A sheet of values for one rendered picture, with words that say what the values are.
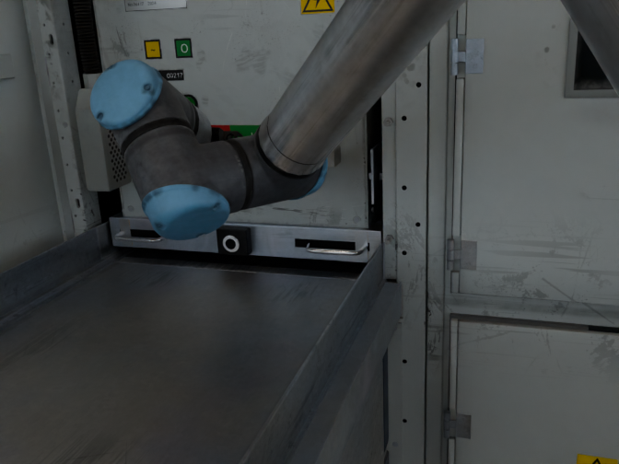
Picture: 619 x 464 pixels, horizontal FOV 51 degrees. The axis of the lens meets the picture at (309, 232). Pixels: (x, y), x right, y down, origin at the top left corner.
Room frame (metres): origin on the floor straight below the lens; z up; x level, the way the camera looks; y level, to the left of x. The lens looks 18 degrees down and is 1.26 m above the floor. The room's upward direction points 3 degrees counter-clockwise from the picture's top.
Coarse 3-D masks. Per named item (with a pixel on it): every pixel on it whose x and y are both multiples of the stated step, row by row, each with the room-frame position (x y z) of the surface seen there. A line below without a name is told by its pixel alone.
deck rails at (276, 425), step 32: (64, 256) 1.09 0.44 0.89; (96, 256) 1.17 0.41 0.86; (0, 288) 0.94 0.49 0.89; (32, 288) 1.00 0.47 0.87; (64, 288) 1.03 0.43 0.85; (352, 288) 0.82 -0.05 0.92; (0, 320) 0.91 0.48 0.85; (352, 320) 0.81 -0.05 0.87; (320, 352) 0.67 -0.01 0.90; (320, 384) 0.66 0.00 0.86; (288, 416) 0.56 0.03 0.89; (256, 448) 0.49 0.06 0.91; (288, 448) 0.56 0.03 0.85
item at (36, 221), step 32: (0, 0) 1.17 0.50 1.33; (32, 0) 1.19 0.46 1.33; (0, 32) 1.16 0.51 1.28; (32, 32) 1.18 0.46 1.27; (0, 64) 1.13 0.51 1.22; (32, 64) 1.21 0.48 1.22; (0, 96) 1.14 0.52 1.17; (32, 96) 1.20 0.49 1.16; (0, 128) 1.13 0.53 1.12; (32, 128) 1.19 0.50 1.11; (0, 160) 1.12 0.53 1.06; (32, 160) 1.18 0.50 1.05; (0, 192) 1.11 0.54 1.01; (32, 192) 1.16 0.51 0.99; (64, 192) 1.19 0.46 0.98; (0, 224) 1.10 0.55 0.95; (32, 224) 1.15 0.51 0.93; (64, 224) 1.18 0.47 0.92; (0, 256) 1.09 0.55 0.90; (32, 256) 1.14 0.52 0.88
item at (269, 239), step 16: (112, 224) 1.21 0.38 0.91; (144, 224) 1.19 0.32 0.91; (224, 224) 1.13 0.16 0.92; (240, 224) 1.12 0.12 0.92; (256, 224) 1.11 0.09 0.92; (272, 224) 1.11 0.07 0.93; (112, 240) 1.21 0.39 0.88; (176, 240) 1.16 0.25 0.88; (192, 240) 1.15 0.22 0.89; (208, 240) 1.14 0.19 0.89; (256, 240) 1.11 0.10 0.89; (272, 240) 1.10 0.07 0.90; (288, 240) 1.09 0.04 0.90; (304, 240) 1.08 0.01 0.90; (320, 240) 1.07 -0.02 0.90; (336, 240) 1.06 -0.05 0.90; (352, 240) 1.05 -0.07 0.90; (368, 240) 1.04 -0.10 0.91; (272, 256) 1.10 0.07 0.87; (288, 256) 1.09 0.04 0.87; (304, 256) 1.08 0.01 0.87; (320, 256) 1.07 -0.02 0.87; (336, 256) 1.06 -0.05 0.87; (352, 256) 1.05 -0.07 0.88; (368, 256) 1.04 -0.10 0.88
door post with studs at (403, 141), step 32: (416, 64) 0.99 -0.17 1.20; (384, 96) 1.01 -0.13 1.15; (416, 96) 0.99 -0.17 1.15; (384, 128) 1.01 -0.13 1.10; (416, 128) 0.99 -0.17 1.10; (384, 160) 1.01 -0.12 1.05; (416, 160) 0.99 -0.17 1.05; (384, 192) 1.01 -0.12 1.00; (416, 192) 0.99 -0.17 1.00; (384, 224) 1.01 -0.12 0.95; (416, 224) 0.99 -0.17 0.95; (416, 256) 0.99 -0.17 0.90; (416, 288) 0.99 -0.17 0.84; (416, 320) 0.99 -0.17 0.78; (416, 352) 0.99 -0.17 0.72; (416, 384) 0.99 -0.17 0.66; (416, 416) 0.99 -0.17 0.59; (416, 448) 0.99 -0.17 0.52
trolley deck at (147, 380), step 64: (64, 320) 0.91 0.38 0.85; (128, 320) 0.90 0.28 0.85; (192, 320) 0.89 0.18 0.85; (256, 320) 0.88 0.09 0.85; (320, 320) 0.87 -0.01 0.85; (384, 320) 0.86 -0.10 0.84; (0, 384) 0.73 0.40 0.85; (64, 384) 0.72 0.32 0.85; (128, 384) 0.71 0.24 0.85; (192, 384) 0.70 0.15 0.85; (256, 384) 0.70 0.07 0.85; (0, 448) 0.59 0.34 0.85; (64, 448) 0.59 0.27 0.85; (128, 448) 0.58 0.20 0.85; (192, 448) 0.58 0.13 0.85; (320, 448) 0.56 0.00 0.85
